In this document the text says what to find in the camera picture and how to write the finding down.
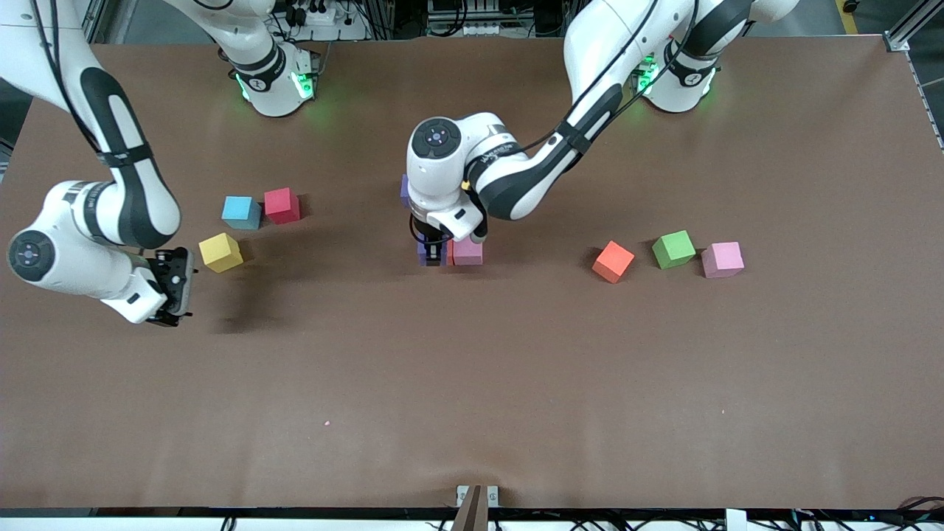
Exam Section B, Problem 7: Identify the yellow foam cube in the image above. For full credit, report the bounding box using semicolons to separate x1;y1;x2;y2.
198;232;244;274

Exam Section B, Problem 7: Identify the green foam cube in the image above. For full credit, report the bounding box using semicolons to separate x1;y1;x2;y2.
652;230;697;270

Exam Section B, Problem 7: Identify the light blue foam cube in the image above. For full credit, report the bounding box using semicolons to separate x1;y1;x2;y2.
221;195;263;230

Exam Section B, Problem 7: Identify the red foam cube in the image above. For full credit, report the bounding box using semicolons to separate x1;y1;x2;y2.
263;187;302;223

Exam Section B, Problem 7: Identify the white socket strip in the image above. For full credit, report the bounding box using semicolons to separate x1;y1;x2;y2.
428;0;504;39

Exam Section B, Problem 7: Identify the white power strip with plugs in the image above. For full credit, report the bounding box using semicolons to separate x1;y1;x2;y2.
284;0;369;41

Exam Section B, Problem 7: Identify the brown wooden stick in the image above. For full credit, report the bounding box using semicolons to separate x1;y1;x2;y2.
451;485;489;531

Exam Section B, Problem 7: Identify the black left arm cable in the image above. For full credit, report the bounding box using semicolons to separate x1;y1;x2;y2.
509;0;701;156

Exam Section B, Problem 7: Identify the aluminium frame profile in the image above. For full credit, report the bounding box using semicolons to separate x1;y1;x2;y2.
77;0;111;44
885;0;944;54

